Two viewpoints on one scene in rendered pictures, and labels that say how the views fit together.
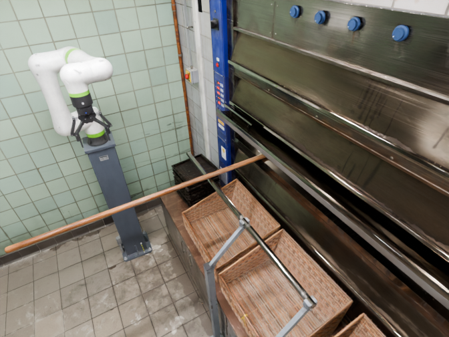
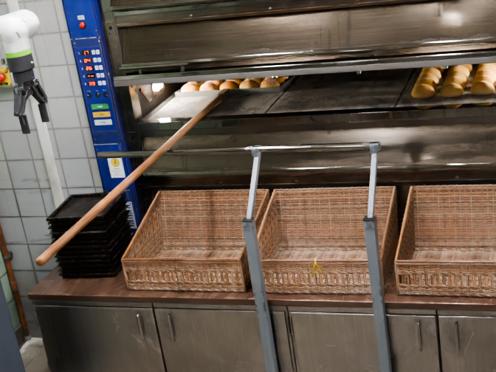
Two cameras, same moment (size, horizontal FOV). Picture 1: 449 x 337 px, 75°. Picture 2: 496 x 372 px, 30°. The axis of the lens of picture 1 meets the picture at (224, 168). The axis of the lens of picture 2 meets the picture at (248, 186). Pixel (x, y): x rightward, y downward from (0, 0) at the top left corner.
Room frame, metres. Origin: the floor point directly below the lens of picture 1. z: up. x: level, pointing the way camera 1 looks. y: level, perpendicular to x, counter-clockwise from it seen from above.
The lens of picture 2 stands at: (-1.60, 2.31, 2.35)
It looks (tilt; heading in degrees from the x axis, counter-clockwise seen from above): 21 degrees down; 318
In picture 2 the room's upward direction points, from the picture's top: 9 degrees counter-clockwise
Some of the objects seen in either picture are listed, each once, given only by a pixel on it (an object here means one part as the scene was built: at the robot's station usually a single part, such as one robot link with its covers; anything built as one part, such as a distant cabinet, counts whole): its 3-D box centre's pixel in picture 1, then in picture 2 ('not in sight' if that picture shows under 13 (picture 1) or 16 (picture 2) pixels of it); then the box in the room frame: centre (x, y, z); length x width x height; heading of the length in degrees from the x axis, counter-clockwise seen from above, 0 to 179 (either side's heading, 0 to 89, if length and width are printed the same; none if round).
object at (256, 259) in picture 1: (278, 293); (325, 238); (0.86, -0.27, 0.72); 0.56 x 0.49 x 0.28; 28
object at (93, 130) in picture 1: (89, 122); not in sight; (1.79, 0.90, 1.36); 0.16 x 0.13 x 0.19; 130
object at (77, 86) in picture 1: (76, 78); (14, 35); (1.34, 0.67, 1.81); 0.13 x 0.11 x 0.14; 130
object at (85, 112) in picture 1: (86, 114); (25, 83); (1.33, 0.67, 1.63); 0.08 x 0.07 x 0.09; 117
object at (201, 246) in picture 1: (228, 225); (198, 238); (1.37, -0.01, 0.72); 0.56 x 0.49 x 0.28; 27
